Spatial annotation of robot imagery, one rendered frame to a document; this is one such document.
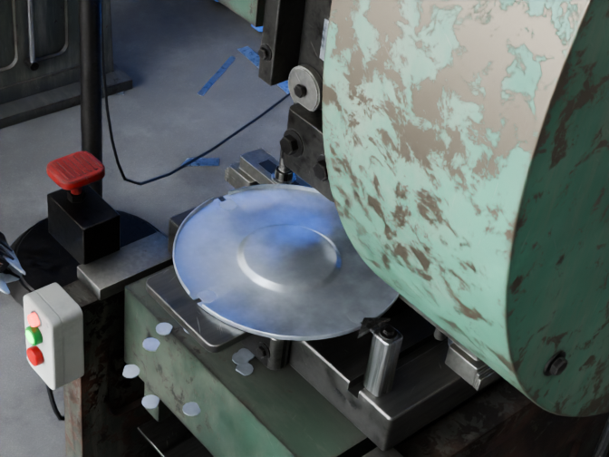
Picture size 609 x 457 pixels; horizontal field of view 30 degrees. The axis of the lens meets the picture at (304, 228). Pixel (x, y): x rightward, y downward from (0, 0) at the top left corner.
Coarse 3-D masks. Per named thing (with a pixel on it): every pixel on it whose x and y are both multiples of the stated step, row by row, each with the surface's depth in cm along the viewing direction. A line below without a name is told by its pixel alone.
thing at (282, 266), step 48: (240, 192) 151; (288, 192) 152; (192, 240) 142; (240, 240) 143; (288, 240) 143; (336, 240) 145; (192, 288) 135; (240, 288) 136; (288, 288) 137; (336, 288) 138; (384, 288) 139; (288, 336) 130
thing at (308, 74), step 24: (312, 0) 127; (312, 24) 129; (312, 48) 130; (312, 72) 131; (312, 96) 132; (288, 120) 134; (312, 120) 131; (288, 144) 133; (312, 144) 132; (288, 168) 137; (312, 168) 133
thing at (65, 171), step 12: (72, 156) 157; (84, 156) 157; (48, 168) 154; (60, 168) 155; (72, 168) 155; (84, 168) 155; (96, 168) 155; (60, 180) 153; (72, 180) 153; (84, 180) 154; (96, 180) 155; (72, 192) 157
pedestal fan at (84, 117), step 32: (96, 0) 210; (96, 32) 214; (96, 64) 218; (96, 96) 223; (96, 128) 227; (192, 160) 280; (96, 192) 237; (128, 224) 260; (32, 256) 248; (64, 256) 249; (32, 288) 240
